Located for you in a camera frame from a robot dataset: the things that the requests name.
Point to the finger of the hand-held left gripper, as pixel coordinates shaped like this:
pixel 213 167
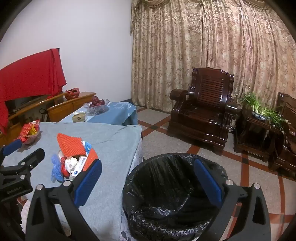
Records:
pixel 11 147
pixel 34 157

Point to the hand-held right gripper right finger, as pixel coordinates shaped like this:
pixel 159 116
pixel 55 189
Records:
pixel 208 183

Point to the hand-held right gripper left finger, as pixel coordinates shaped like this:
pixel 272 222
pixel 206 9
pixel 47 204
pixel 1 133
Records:
pixel 89 183

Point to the white and blue small box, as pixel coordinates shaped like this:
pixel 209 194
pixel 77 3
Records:
pixel 78 168

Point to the small orange foam net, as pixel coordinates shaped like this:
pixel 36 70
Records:
pixel 91 158

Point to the blue foam net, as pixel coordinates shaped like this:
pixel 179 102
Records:
pixel 56 169

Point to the white tissue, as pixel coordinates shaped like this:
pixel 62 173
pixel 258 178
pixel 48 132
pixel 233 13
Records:
pixel 70 163

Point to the small red wrapper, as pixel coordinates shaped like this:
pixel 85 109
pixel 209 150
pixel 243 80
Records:
pixel 64 170

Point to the orange knitted cloth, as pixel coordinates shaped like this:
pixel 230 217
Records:
pixel 69 146

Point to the blue and white packet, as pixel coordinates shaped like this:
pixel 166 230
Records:
pixel 86 146

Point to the trash bin with black bag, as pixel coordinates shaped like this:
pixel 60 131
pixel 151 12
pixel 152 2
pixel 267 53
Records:
pixel 166 185

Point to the glass snack dish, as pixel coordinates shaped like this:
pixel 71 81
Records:
pixel 31 139

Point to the large red snack packet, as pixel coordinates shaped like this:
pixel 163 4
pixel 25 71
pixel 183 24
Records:
pixel 25 131

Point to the yellow snack packet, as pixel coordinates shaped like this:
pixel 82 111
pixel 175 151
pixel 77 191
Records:
pixel 34 130

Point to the black television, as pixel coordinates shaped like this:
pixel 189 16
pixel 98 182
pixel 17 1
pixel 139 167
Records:
pixel 20 102

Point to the wooden cabinet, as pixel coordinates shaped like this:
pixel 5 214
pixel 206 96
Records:
pixel 67 109

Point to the yellow tissue box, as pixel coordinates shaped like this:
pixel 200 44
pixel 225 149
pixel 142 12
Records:
pixel 79 117

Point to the dark wooden side table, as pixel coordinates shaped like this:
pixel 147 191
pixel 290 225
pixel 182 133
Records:
pixel 254 136

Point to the dark wooden armchair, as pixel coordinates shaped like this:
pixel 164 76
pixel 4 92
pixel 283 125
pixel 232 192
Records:
pixel 203 115
pixel 286 148

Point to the red cloth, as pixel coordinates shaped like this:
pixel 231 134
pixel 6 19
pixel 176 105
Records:
pixel 27 78

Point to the glass fruit bowl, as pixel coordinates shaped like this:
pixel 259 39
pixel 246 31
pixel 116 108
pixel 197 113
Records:
pixel 98 109

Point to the light blue tablecloth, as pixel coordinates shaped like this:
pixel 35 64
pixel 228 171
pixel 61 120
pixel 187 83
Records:
pixel 115 113

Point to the red plastic bag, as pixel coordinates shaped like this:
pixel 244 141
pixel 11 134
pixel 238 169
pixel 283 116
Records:
pixel 72 92

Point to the potted green plant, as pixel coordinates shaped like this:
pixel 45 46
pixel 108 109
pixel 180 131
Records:
pixel 260 115

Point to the beige patterned curtain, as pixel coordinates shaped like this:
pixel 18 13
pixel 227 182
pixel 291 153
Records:
pixel 185 46

